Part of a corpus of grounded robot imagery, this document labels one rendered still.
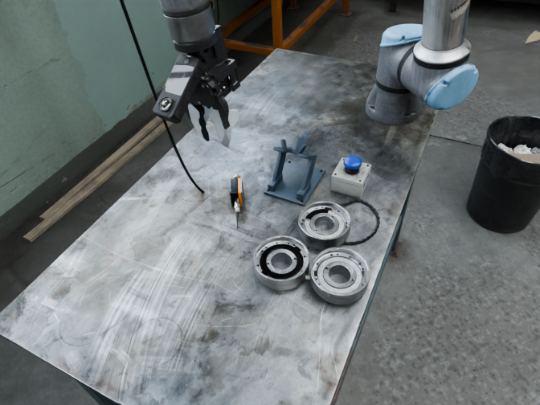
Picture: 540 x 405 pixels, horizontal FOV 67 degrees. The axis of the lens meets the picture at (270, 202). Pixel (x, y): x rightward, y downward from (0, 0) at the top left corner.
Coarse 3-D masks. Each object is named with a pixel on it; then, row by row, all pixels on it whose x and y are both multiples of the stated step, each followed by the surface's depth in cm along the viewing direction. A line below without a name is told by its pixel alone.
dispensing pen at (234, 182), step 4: (236, 176) 94; (232, 180) 91; (236, 180) 91; (232, 184) 90; (236, 184) 90; (232, 188) 89; (236, 188) 89; (232, 192) 88; (236, 192) 88; (232, 196) 89; (236, 196) 89; (232, 200) 90; (236, 200) 88; (232, 204) 91; (236, 204) 88; (236, 208) 87; (236, 212) 86; (236, 216) 86; (236, 220) 85
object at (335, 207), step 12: (312, 204) 85; (324, 204) 85; (336, 204) 84; (300, 216) 82; (324, 216) 84; (348, 216) 82; (300, 228) 81; (312, 228) 81; (336, 228) 81; (348, 228) 79; (312, 240) 79; (324, 240) 78; (336, 240) 78
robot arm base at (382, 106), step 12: (372, 96) 111; (384, 96) 107; (396, 96) 106; (408, 96) 106; (372, 108) 111; (384, 108) 108; (396, 108) 107; (408, 108) 108; (420, 108) 110; (384, 120) 110; (396, 120) 108; (408, 120) 109
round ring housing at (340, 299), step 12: (324, 252) 76; (336, 252) 77; (348, 252) 76; (312, 264) 74; (336, 264) 75; (348, 264) 75; (360, 264) 75; (312, 276) 72; (324, 276) 73; (348, 276) 75; (324, 288) 70; (360, 288) 70; (336, 300) 70; (348, 300) 70
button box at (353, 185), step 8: (336, 168) 92; (344, 168) 91; (360, 168) 91; (368, 168) 91; (336, 176) 90; (344, 176) 90; (352, 176) 89; (360, 176) 89; (368, 176) 92; (336, 184) 91; (344, 184) 90; (352, 184) 89; (360, 184) 88; (344, 192) 92; (352, 192) 90; (360, 192) 89
